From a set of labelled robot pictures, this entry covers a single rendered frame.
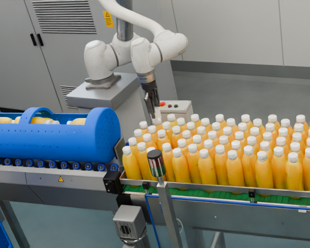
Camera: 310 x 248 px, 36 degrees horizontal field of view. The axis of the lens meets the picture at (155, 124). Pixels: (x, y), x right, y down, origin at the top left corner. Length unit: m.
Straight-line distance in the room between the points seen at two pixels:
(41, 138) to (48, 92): 2.49
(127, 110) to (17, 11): 2.00
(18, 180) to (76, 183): 0.39
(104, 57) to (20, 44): 2.04
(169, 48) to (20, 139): 0.92
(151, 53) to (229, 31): 2.84
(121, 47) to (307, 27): 2.27
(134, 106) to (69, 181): 0.79
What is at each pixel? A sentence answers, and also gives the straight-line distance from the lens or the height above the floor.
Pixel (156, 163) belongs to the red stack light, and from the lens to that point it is 1.94.
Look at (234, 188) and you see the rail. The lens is 2.15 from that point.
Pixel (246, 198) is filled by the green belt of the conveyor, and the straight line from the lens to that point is 2.20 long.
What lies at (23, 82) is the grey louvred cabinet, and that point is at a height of 0.46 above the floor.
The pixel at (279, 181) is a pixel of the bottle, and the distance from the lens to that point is 2.17.
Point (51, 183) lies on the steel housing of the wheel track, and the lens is 2.71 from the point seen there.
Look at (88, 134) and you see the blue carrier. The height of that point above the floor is 1.18.
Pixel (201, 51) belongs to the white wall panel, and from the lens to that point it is 5.31.
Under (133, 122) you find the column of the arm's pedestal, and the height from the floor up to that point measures 0.78.
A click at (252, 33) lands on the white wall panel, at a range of 4.98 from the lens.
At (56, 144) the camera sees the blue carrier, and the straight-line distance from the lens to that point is 2.49.
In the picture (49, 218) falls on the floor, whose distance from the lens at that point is 3.91.
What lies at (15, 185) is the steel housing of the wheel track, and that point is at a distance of 2.88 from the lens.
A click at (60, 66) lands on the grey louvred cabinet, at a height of 0.68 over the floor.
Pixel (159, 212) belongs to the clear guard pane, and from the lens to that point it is 2.29.
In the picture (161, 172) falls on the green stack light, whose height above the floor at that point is 1.18.
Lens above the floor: 2.33
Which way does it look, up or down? 30 degrees down
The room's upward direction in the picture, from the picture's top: 13 degrees counter-clockwise
